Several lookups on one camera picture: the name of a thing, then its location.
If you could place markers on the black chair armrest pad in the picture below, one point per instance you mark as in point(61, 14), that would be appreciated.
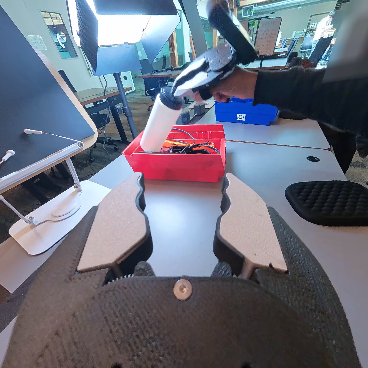
point(330, 204)

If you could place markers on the grey board on stand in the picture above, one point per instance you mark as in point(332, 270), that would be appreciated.
point(195, 26)

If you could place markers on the white board stand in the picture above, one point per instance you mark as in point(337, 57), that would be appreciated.
point(57, 224)

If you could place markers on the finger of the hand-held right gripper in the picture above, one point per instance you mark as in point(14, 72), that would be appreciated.
point(192, 69)
point(201, 82)

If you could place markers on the blue storage bin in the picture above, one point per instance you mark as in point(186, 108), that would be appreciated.
point(253, 112)

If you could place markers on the dark grey cube charger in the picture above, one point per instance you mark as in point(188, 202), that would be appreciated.
point(199, 109)
point(185, 118)

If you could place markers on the brown whiteboard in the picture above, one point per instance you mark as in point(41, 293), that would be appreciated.
point(268, 36)

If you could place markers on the wooden office desk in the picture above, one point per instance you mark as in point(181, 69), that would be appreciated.
point(97, 95)
point(161, 74)

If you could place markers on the studio light panel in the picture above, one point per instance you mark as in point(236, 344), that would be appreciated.
point(120, 43)

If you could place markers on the red storage bin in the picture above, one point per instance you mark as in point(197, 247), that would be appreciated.
point(172, 169)

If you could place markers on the orange box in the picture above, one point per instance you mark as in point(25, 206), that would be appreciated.
point(172, 143)

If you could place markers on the phone icon wall panel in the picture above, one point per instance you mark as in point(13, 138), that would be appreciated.
point(59, 36)

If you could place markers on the black light stand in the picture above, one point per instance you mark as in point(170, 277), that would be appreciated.
point(123, 106)

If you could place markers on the person's right forearm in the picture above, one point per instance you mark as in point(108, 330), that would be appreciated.
point(302, 92)

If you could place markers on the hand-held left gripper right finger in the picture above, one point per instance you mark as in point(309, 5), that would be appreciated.
point(250, 230)

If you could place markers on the person's right hand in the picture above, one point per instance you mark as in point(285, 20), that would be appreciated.
point(238, 86)

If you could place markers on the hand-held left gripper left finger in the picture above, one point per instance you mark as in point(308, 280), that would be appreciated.
point(115, 227)

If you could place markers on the black table grommet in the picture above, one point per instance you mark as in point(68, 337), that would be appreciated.
point(312, 159)

